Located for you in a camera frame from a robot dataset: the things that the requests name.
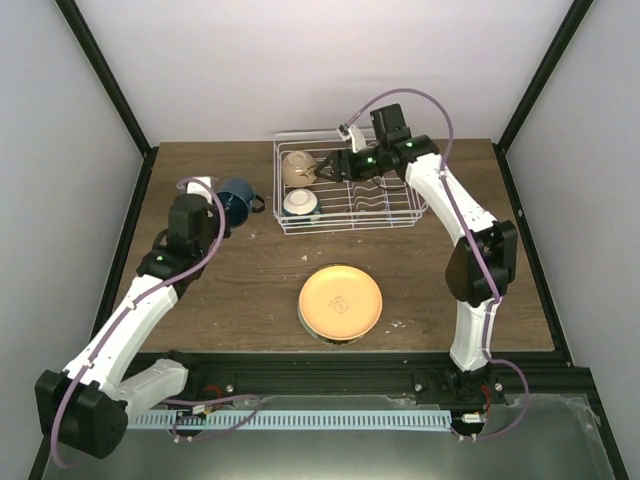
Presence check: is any black left frame post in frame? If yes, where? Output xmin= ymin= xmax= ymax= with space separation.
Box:
xmin=54 ymin=0 xmax=152 ymax=151

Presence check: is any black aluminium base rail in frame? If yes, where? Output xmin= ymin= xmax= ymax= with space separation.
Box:
xmin=129 ymin=350 xmax=601 ymax=406

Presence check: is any white wire dish rack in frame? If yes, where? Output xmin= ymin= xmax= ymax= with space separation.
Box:
xmin=272 ymin=130 xmax=427 ymax=235

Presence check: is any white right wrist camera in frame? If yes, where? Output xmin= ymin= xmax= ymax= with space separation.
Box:
xmin=337 ymin=123 xmax=367 ymax=153

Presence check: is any green plate under orange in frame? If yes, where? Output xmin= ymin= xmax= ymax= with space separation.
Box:
xmin=297 ymin=310 xmax=380 ymax=345

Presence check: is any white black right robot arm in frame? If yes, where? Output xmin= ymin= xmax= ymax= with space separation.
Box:
xmin=316 ymin=104 xmax=518 ymax=403

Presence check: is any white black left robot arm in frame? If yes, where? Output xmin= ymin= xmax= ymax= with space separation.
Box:
xmin=35 ymin=188 xmax=230 ymax=467

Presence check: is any black frame post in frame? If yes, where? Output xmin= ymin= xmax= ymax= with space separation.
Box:
xmin=54 ymin=0 xmax=152 ymax=151
xmin=497 ymin=0 xmax=596 ymax=149

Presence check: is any large cream ceramic bowl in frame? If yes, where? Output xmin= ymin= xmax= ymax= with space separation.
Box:
xmin=281 ymin=151 xmax=317 ymax=188

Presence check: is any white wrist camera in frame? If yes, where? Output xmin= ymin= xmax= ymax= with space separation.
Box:
xmin=337 ymin=123 xmax=367 ymax=153
xmin=176 ymin=176 xmax=214 ymax=203

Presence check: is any dark blue mug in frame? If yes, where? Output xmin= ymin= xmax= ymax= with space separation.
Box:
xmin=216 ymin=178 xmax=266 ymax=228

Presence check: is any metal sheet front panel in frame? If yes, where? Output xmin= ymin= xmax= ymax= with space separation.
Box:
xmin=41 ymin=394 xmax=627 ymax=479

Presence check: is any light blue slotted cable duct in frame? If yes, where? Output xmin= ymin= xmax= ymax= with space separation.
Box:
xmin=128 ymin=410 xmax=452 ymax=432

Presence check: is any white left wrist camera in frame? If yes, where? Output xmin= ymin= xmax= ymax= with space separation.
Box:
xmin=176 ymin=176 xmax=214 ymax=203

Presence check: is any black right frame post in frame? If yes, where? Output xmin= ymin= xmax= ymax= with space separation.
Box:
xmin=497 ymin=0 xmax=596 ymax=149

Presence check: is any teal cup white interior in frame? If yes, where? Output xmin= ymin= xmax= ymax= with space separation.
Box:
xmin=282 ymin=188 xmax=321 ymax=223

